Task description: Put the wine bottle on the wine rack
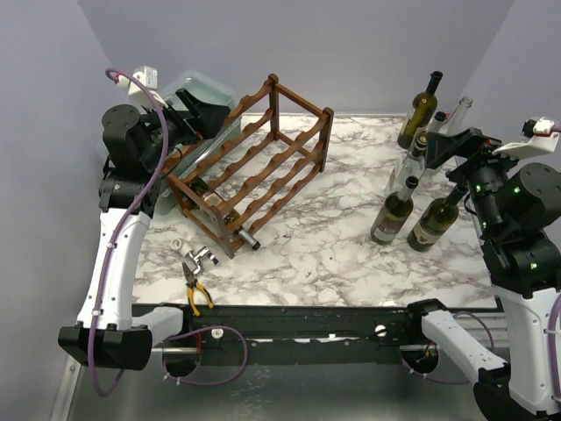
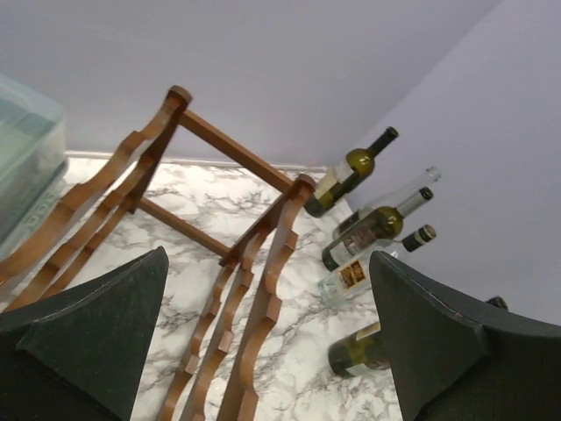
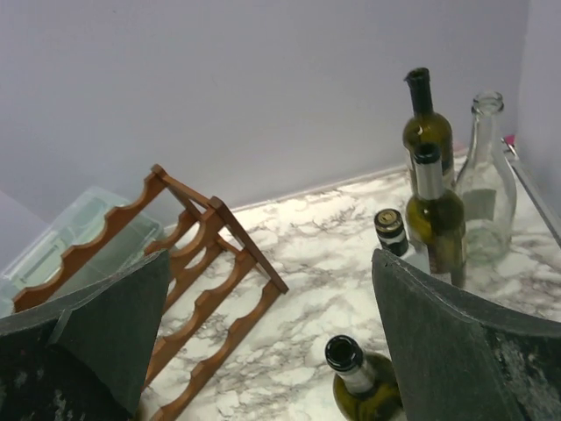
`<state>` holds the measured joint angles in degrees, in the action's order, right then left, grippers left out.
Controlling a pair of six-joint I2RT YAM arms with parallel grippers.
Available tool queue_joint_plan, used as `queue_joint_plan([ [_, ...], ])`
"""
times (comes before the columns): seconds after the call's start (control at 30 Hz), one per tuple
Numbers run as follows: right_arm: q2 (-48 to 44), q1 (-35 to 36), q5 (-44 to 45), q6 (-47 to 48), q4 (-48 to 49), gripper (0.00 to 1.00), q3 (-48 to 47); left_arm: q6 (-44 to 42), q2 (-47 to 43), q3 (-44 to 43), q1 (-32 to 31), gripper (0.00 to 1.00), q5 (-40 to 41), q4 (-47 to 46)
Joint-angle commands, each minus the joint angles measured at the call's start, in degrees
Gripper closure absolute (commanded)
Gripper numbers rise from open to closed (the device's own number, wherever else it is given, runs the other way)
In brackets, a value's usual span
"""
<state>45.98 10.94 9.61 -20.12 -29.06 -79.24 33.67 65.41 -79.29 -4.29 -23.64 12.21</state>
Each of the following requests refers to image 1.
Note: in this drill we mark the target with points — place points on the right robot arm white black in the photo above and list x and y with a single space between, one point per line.
515 198

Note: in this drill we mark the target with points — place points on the clear square glass bottle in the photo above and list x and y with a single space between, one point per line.
412 163

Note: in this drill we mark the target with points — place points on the tall clear glass bottle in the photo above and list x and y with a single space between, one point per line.
450 124

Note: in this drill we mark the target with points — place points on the brown wooden wine rack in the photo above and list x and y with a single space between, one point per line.
232 192

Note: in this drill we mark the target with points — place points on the yellow handled pliers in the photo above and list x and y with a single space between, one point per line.
193 285

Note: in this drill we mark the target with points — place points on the black front mounting rail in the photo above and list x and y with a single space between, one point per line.
280 335

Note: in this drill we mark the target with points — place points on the green bottle grey label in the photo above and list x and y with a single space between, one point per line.
394 213

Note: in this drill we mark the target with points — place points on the green bottle white neck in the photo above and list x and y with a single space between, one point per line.
431 127

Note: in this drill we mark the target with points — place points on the white plastic pipe fitting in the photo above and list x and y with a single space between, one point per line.
181 247

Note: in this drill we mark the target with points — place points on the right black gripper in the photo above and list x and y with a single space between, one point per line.
475 160

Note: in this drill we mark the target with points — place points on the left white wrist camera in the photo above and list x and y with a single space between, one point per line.
143 89

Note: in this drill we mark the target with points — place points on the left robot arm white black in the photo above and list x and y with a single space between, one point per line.
105 333

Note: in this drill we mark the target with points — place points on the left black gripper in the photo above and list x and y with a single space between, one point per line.
204 118

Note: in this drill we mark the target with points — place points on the translucent green plastic storage box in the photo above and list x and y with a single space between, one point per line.
133 138

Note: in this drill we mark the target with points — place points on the tall dark green bottle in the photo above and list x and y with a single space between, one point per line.
423 107

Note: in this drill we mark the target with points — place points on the green bottle cream label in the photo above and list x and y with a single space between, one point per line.
439 216

